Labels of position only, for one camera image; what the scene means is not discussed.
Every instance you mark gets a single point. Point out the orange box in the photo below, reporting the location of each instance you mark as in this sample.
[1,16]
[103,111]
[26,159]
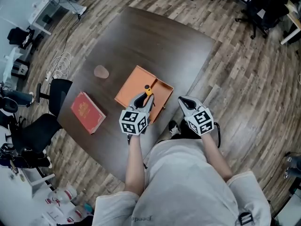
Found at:
[136,83]

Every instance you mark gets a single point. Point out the white plastic bag red print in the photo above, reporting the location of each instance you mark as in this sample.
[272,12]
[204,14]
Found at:
[62,195]

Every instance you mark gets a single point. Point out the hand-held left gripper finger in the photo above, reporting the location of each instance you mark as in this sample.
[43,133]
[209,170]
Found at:
[151,103]
[134,101]

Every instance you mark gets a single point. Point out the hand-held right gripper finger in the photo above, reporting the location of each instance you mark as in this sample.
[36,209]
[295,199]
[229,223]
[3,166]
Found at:
[184,107]
[197,103]

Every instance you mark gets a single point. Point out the red hardcover book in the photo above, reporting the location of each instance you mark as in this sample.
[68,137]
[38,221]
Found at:
[87,112]

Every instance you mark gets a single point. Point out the person's black white shoe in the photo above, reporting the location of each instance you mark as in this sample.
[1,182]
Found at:
[174,128]

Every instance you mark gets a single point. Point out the person's left forearm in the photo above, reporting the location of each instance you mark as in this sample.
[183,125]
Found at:
[135,163]

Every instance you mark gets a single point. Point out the person's right forearm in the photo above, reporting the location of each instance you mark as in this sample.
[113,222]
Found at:
[216,156]

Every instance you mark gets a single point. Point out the white desk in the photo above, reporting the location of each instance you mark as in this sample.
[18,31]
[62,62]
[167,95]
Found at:
[44,10]
[14,196]

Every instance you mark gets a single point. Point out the white cloth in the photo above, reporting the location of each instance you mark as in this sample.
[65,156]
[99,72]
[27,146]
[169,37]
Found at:
[11,60]

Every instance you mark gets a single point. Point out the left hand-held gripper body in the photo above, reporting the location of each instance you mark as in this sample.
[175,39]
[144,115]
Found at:
[131,123]

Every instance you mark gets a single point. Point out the white power strip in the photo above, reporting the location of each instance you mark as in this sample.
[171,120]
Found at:
[48,75]

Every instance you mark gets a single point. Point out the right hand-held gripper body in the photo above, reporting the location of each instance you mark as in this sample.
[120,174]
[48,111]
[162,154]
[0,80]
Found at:
[200,121]

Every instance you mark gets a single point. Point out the person's grey t-shirt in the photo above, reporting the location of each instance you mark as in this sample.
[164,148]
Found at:
[183,192]

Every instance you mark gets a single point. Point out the person's black trousers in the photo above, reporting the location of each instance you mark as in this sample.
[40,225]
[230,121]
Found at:
[190,131]

